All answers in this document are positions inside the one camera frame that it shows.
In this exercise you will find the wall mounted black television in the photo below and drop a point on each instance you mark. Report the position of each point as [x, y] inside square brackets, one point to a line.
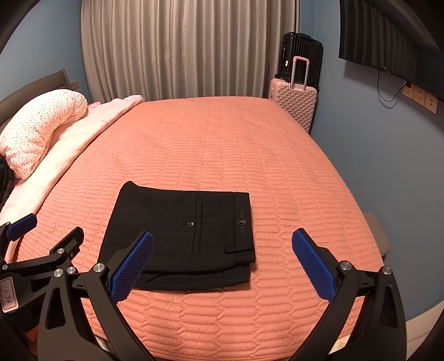
[402, 38]

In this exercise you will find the black pants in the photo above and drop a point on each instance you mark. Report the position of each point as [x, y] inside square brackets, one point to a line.
[202, 240]

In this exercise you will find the beige wall socket panel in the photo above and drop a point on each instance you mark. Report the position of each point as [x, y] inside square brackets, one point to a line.
[421, 96]

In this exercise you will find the grey bed headboard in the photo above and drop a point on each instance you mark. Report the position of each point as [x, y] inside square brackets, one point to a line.
[12, 103]

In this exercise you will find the white dotted pillow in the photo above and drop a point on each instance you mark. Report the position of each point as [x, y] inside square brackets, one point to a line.
[26, 138]

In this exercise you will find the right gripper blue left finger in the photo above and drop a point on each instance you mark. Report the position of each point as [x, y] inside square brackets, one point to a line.
[64, 331]

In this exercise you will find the light pink folded blanket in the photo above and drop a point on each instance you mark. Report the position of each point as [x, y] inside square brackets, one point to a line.
[68, 143]

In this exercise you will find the grey bench stool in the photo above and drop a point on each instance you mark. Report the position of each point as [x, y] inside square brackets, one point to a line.
[378, 233]

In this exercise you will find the grey pleated curtain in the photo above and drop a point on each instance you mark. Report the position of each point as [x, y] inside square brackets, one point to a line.
[182, 49]

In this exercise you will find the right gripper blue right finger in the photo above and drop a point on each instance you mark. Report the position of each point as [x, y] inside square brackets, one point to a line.
[380, 329]

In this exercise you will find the black hard suitcase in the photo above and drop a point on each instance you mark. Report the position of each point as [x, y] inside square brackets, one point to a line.
[301, 45]

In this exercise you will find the pink hard suitcase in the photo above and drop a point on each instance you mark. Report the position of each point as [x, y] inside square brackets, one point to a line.
[298, 100]

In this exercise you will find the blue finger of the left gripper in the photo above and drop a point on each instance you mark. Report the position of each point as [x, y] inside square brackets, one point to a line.
[61, 254]
[11, 232]

